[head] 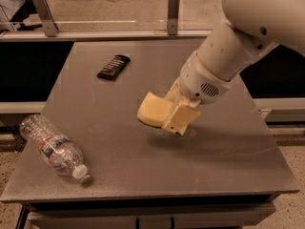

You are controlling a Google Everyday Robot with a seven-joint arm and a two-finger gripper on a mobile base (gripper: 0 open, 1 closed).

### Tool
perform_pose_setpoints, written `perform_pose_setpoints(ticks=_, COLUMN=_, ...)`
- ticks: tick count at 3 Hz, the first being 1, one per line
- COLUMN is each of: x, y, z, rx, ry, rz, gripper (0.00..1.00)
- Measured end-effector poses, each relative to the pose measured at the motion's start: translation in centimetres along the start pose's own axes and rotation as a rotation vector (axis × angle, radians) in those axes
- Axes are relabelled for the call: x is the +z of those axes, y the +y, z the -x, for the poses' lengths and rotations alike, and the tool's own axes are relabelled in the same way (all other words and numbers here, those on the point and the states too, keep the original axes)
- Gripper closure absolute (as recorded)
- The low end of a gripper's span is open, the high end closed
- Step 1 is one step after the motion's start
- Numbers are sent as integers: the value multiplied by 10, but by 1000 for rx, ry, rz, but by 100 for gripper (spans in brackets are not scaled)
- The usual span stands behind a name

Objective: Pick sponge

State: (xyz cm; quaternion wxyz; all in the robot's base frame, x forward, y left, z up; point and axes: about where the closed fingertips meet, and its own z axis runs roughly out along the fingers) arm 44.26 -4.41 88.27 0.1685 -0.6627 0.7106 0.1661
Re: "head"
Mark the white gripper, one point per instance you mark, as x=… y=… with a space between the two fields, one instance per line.
x=200 y=79

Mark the yellow wavy sponge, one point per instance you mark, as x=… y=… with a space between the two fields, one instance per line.
x=154 y=110

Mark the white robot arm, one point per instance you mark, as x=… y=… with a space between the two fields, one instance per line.
x=252 y=28

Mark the black remote control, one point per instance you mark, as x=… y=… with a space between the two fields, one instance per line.
x=114 y=67

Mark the grey table cabinet base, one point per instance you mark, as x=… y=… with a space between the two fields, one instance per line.
x=224 y=212

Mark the clear plastic water bottle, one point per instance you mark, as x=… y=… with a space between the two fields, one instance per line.
x=60 y=153

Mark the metal rail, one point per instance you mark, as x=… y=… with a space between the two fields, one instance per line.
x=86 y=36

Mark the middle metal bracket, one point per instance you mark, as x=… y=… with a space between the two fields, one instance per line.
x=172 y=18

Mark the metal bracket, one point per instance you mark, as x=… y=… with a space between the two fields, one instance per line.
x=48 y=24
x=172 y=18

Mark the left metal bracket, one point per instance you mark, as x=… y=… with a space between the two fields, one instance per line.
x=48 y=24

